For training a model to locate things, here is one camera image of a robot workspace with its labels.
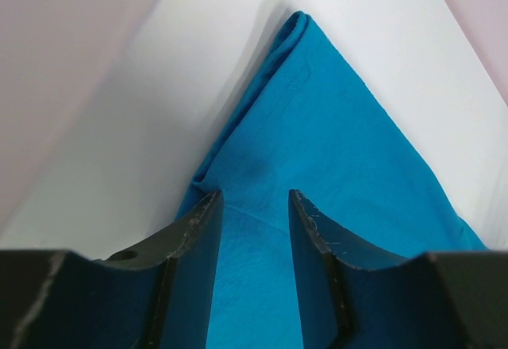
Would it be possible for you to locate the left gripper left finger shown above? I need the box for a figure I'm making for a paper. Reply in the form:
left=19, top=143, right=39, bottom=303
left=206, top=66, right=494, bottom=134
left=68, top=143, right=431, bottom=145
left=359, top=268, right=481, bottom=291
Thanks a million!
left=1, top=192, right=223, bottom=348

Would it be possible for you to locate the blue t-shirt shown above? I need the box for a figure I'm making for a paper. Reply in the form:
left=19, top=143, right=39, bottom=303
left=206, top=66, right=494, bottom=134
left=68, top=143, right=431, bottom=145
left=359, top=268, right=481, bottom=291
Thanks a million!
left=179, top=11, right=484, bottom=348

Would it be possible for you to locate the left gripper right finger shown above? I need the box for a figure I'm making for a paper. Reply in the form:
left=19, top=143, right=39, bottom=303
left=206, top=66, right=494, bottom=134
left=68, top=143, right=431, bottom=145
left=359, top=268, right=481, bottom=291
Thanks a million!
left=288, top=190, right=507, bottom=348

